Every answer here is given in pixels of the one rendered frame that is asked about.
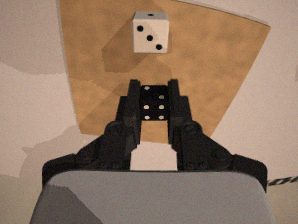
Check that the tan mat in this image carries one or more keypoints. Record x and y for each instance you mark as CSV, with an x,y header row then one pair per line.
x,y
209,51

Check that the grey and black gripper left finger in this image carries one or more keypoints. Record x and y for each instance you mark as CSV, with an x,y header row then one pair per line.
x,y
107,151

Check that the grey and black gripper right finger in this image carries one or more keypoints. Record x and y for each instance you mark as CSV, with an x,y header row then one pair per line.
x,y
198,151

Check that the black die with white pips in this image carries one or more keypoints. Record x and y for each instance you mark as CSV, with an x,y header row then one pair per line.
x,y
154,103

